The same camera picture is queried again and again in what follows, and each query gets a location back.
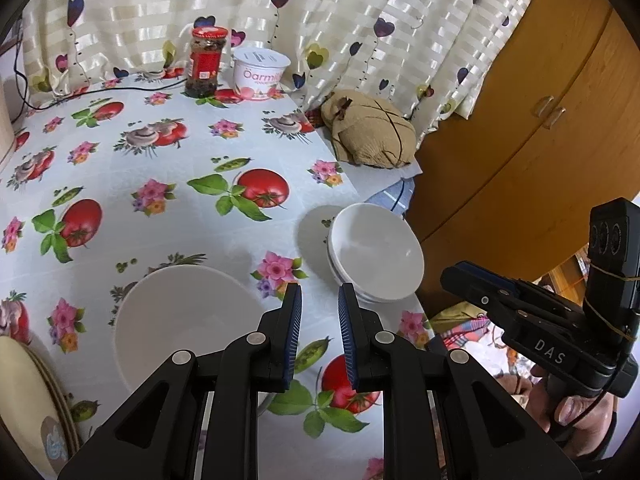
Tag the plaid cloth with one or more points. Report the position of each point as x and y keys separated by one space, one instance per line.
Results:
x=465 y=332

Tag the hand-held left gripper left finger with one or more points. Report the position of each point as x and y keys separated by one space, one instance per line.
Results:
x=292 y=335

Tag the wooden cabinet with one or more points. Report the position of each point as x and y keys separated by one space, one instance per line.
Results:
x=525 y=135

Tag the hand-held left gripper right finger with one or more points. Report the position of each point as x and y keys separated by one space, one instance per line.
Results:
x=347 y=335

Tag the beige plate with blue pattern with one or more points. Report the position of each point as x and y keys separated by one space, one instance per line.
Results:
x=70 y=410

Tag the person's right hand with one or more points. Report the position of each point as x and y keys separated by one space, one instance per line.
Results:
x=570 y=412

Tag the stack of white bowls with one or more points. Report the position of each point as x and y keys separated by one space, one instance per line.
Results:
x=375 y=250

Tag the cream curtain with heart print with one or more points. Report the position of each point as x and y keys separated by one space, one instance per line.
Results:
x=350 y=20

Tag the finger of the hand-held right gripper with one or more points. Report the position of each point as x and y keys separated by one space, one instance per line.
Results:
x=500 y=277
x=480 y=292

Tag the large white ceramic bowl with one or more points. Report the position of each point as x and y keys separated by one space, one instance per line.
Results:
x=185 y=330

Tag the blue striped cloth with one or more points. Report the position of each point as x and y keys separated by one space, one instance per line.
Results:
x=395 y=195

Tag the glass sauce jar red lid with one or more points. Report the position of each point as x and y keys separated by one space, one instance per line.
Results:
x=202 y=65

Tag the stack of beige plates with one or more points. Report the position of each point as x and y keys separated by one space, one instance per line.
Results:
x=62 y=405

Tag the white yogurt tub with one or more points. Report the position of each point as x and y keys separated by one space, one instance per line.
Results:
x=260 y=77

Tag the floral printed tablecloth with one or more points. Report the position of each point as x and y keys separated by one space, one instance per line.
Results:
x=165 y=170

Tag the cream plates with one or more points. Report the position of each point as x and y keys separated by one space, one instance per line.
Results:
x=25 y=400

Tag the tied burlap bag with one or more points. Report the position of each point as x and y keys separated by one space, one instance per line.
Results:
x=370 y=130

